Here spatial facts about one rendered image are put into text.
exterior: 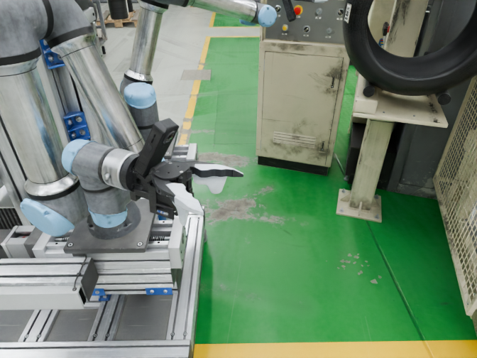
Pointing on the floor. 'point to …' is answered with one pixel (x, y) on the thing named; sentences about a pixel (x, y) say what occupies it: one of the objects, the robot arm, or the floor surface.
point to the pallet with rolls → (120, 13)
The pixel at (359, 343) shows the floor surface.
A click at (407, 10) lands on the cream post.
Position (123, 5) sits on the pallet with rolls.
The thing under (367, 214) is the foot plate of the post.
